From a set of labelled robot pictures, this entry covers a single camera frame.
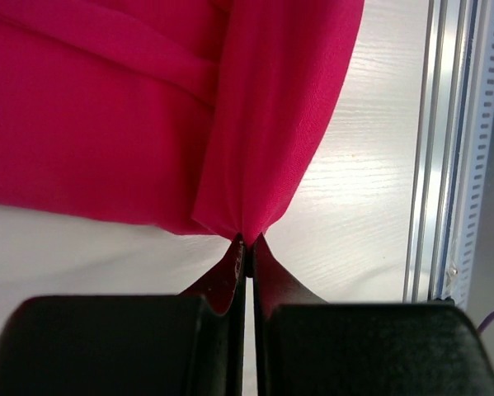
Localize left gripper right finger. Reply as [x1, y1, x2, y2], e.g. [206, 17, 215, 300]
[252, 237, 494, 395]

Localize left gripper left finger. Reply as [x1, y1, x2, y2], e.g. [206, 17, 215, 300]
[0, 236, 246, 395]

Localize magenta t shirt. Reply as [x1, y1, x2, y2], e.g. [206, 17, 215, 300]
[0, 1, 364, 243]

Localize aluminium mounting rail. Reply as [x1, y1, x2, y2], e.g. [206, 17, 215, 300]
[402, 1, 478, 303]

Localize white slotted cable duct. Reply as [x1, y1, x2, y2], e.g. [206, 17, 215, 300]
[448, 1, 494, 310]

